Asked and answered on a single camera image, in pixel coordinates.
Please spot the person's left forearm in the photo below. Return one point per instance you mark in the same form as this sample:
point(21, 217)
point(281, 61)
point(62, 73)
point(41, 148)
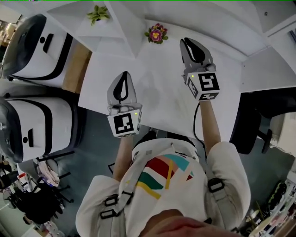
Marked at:
point(122, 157)

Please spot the white cabinet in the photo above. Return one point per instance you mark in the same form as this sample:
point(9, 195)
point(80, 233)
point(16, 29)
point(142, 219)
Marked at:
point(266, 67)

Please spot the grey chest harness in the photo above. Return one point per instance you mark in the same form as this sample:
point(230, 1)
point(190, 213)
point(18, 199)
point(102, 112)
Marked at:
point(216, 185)

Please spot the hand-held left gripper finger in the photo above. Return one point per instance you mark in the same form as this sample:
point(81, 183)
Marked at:
point(111, 93)
point(131, 92)

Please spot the brown cardboard box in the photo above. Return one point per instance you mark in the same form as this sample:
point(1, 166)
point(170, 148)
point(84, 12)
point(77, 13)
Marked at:
point(76, 69)

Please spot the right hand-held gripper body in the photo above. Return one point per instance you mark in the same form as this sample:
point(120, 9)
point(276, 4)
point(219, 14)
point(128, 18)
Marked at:
point(208, 83)

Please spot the person's white printed shirt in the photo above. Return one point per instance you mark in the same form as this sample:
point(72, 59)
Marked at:
point(185, 194)

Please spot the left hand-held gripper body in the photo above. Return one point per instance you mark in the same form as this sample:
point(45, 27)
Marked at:
point(125, 123)

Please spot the green potted plant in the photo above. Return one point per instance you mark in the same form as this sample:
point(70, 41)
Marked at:
point(98, 14)

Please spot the person's face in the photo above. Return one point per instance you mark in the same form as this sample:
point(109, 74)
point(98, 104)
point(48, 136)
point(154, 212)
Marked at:
point(185, 225)

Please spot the pink cloth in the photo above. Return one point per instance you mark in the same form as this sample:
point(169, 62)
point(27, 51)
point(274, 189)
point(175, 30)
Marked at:
point(49, 172)

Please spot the person's right forearm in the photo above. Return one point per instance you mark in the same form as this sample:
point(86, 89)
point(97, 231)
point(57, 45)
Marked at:
point(209, 125)

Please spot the white table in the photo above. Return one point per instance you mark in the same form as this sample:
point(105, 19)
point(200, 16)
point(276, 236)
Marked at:
point(162, 69)

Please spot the black cart with clutter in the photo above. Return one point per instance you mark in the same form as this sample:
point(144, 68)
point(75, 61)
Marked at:
point(39, 203)

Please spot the black office chair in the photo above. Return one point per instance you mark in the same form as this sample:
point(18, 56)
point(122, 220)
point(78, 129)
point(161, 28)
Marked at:
point(247, 120)

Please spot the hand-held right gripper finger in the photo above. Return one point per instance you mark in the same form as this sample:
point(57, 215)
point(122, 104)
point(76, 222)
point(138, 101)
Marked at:
point(207, 55)
point(184, 56)

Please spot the white and black machine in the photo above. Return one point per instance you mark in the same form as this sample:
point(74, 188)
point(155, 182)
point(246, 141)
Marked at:
point(53, 60)
point(51, 125)

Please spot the pink potted flowers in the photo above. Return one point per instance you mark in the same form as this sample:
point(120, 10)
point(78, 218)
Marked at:
point(156, 34)

